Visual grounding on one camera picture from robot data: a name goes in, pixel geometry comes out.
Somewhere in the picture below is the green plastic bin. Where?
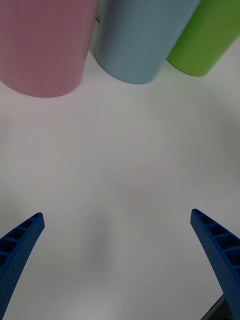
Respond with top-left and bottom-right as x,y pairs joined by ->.
166,0 -> 240,78

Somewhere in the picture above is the pale blue plastic bin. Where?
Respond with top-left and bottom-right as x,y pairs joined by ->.
93,0 -> 202,85

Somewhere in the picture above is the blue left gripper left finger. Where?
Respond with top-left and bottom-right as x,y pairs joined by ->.
0,212 -> 46,320

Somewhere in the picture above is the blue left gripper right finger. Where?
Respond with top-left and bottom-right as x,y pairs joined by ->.
190,208 -> 240,320

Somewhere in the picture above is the pink plastic bin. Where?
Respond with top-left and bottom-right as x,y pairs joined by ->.
0,0 -> 99,98

